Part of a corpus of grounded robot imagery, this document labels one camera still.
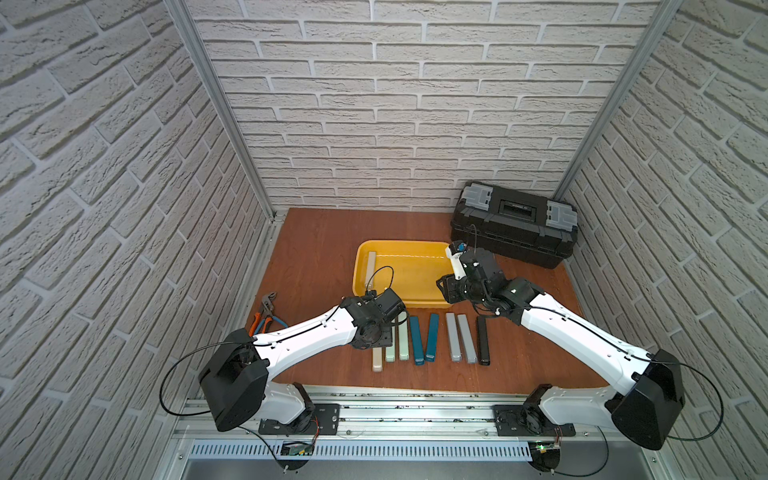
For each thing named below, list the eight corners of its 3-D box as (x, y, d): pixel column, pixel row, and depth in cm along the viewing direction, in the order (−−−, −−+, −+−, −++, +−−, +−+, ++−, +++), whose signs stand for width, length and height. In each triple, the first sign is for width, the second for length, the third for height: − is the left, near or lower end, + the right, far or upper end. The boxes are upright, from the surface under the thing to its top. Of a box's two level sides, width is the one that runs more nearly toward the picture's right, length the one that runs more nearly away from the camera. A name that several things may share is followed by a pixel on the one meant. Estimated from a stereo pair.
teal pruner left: (413, 365, 84) (414, 363, 82) (409, 319, 93) (409, 316, 91) (423, 365, 84) (424, 362, 82) (418, 319, 93) (419, 316, 91)
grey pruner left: (451, 361, 84) (452, 358, 83) (446, 315, 93) (447, 312, 92) (460, 361, 84) (461, 358, 83) (453, 315, 93) (455, 312, 92)
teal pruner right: (425, 361, 85) (425, 358, 83) (429, 316, 94) (430, 312, 92) (435, 363, 85) (436, 360, 83) (439, 317, 94) (440, 314, 92)
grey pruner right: (468, 363, 83) (469, 361, 82) (458, 317, 92) (459, 314, 91) (476, 363, 83) (477, 361, 82) (465, 316, 92) (467, 314, 91)
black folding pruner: (479, 365, 84) (481, 362, 82) (476, 319, 93) (477, 315, 91) (488, 366, 84) (490, 363, 82) (484, 319, 93) (486, 316, 91)
